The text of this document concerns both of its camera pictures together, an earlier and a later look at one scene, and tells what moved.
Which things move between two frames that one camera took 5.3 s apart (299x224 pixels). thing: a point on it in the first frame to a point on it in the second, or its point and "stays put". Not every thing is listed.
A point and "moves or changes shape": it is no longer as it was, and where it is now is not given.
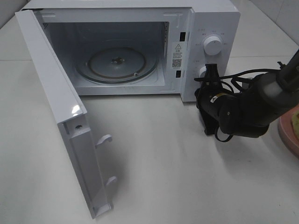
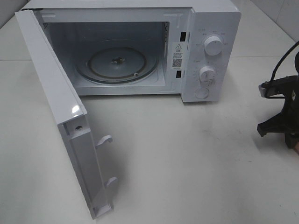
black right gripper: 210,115 to 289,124
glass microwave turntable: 117,65 stays put
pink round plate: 286,132 moves or changes shape
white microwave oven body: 141,47 stays put
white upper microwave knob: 212,45 stays put
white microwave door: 69,113 stays put
